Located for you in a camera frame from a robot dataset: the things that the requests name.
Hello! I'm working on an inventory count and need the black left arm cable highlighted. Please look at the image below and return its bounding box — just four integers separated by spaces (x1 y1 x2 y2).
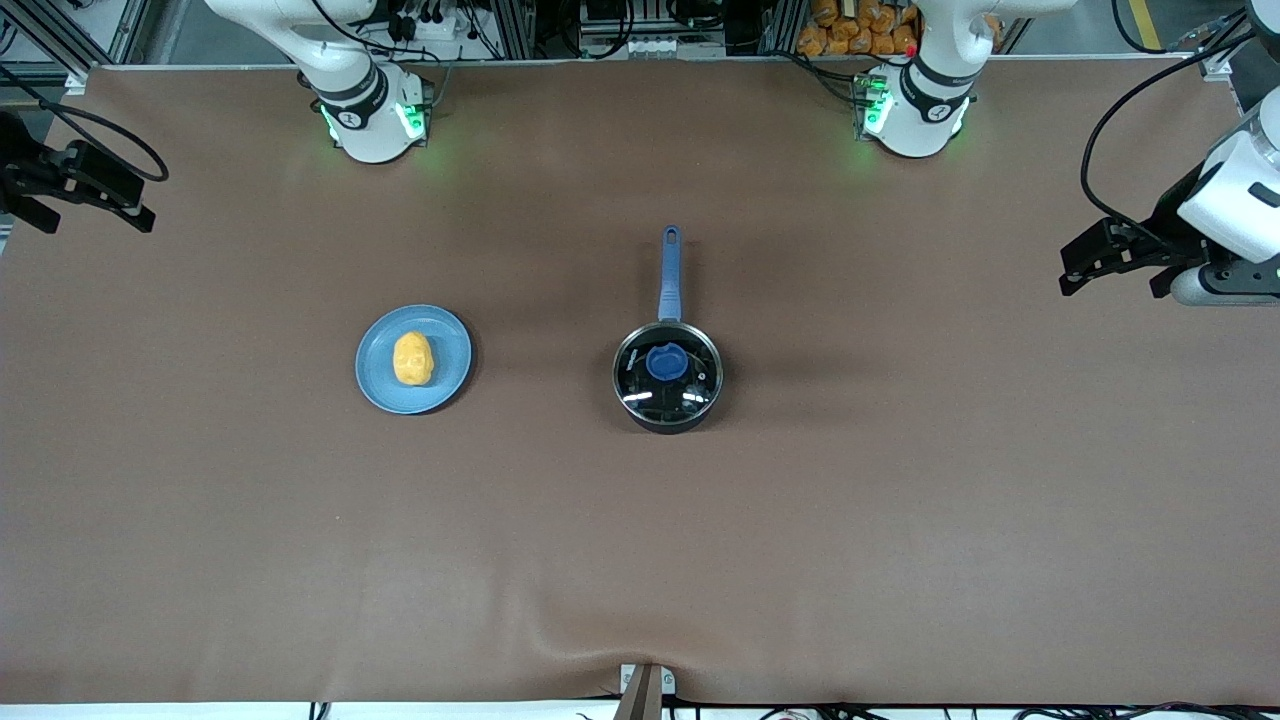
1081 15 1280 243

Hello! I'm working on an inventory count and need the white power strip with plugs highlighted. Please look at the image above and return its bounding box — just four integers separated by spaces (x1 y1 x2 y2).
385 0 473 43

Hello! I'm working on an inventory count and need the metal table clamp bracket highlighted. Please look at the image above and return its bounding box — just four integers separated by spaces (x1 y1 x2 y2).
618 663 677 720

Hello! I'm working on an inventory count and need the blue round plate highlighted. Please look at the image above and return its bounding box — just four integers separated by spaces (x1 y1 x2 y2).
355 304 473 416

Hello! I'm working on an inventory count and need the brown table cover mat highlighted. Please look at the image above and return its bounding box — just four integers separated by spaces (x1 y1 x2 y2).
0 58 1280 707

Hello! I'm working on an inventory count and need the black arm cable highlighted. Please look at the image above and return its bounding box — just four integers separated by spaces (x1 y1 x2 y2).
0 68 170 187
1081 15 1280 243

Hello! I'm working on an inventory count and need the glass lid with blue knob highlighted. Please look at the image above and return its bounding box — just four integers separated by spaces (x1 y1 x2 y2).
614 322 723 419

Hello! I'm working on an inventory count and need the yellow potato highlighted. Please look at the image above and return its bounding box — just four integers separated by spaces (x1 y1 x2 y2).
392 331 435 387

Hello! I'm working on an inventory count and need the aluminium frame post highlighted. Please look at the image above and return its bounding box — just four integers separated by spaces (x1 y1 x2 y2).
760 0 807 57
490 0 537 61

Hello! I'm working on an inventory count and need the black pot with blue handle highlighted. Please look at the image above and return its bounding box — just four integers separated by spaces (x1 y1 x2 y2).
612 225 725 435

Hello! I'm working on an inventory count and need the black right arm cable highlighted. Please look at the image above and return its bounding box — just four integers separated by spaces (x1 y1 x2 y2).
0 68 170 187

